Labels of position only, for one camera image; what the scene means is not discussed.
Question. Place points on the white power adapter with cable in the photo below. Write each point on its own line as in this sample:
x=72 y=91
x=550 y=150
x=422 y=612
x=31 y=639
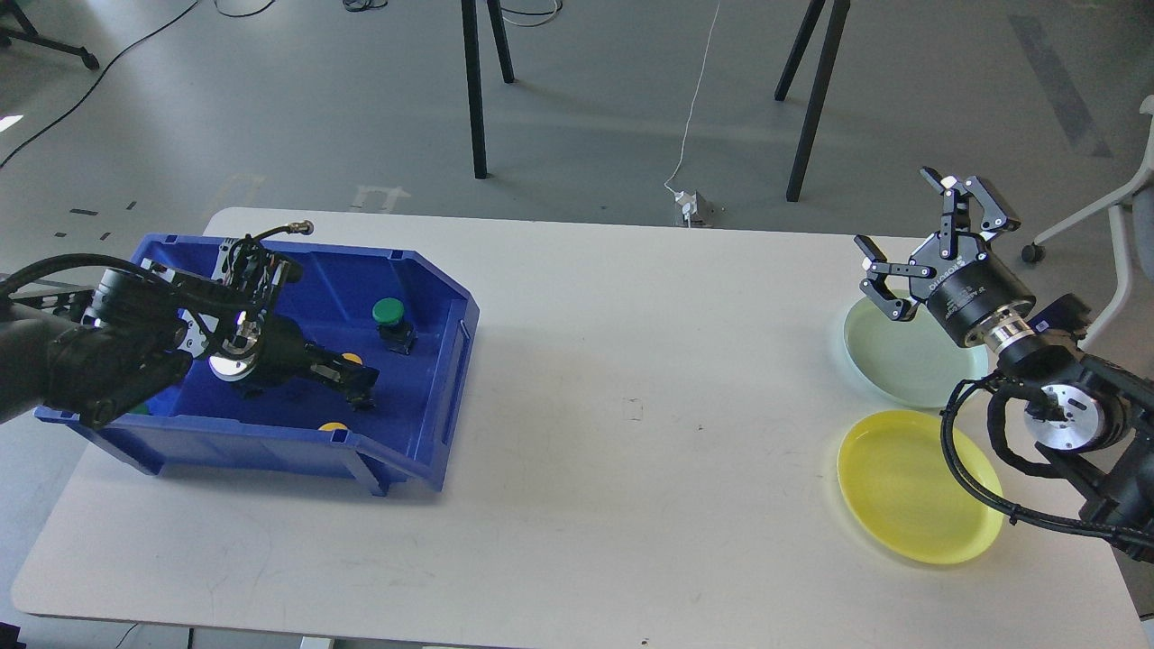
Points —
x=688 y=201

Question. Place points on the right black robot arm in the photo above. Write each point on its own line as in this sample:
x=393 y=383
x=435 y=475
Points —
x=1055 y=411

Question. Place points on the pale green plate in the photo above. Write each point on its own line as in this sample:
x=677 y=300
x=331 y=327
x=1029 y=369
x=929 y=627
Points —
x=912 y=363

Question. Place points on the black stand base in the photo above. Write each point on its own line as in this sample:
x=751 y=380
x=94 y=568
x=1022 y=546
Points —
x=25 y=31

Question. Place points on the blue plastic bin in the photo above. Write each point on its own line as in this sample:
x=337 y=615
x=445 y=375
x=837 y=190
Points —
x=203 y=422

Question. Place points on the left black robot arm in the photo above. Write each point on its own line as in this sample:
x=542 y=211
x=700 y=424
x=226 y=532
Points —
x=98 y=336

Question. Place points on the green button right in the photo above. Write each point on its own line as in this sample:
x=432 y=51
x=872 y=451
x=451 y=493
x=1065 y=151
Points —
x=390 y=317

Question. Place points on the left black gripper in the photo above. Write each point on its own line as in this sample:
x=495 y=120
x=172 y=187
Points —
x=285 y=353

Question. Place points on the black tripod leg right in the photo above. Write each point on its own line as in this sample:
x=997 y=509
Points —
x=829 y=50

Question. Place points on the yellow plate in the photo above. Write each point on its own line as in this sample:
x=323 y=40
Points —
x=895 y=481

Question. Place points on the black tripod leg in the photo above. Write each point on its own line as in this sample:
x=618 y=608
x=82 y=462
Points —
x=829 y=50
x=470 y=34

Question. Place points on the black tripod leg left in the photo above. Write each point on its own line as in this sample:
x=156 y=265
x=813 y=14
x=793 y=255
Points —
x=470 y=34

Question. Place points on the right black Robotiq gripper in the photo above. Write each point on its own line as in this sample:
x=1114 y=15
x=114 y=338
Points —
x=974 y=288

